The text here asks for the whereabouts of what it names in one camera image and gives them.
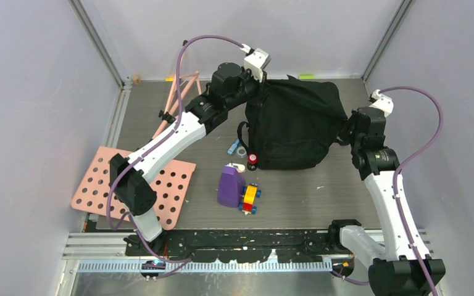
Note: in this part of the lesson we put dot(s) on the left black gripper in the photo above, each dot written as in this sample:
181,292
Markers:
259,87

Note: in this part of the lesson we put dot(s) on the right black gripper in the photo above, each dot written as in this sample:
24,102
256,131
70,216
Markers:
344,133

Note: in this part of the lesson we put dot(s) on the black backpack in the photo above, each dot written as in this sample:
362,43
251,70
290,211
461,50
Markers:
292,123

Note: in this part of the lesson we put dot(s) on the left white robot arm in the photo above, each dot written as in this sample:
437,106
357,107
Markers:
131,177

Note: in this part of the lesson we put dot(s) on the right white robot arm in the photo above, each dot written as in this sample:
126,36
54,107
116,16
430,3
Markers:
402,264

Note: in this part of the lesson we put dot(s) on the pink tripod stand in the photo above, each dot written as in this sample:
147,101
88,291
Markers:
168,114

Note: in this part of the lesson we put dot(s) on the blue correction tape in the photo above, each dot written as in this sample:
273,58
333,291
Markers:
234,146

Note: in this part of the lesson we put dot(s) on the clear tape roll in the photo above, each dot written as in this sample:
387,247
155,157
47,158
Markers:
241,152

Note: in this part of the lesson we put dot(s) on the red cap black bottle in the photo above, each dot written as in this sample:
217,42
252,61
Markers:
252,162

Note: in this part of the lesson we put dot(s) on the purple stapler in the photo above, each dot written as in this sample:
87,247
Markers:
230,186

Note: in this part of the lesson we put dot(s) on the colourful toy block car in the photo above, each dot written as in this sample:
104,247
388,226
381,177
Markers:
249,194

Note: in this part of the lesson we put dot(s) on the pink perforated stand board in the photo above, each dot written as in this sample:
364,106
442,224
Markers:
171,185

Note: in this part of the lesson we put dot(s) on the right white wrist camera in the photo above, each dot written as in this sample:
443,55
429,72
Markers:
381,102

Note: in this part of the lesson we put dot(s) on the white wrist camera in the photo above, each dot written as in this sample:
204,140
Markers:
381,102
256,61

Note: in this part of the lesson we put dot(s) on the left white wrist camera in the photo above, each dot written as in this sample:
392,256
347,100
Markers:
256,61

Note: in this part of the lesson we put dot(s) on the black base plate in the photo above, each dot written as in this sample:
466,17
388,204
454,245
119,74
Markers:
242,246

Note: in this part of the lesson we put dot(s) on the aluminium frame rail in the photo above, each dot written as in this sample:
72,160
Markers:
95,263

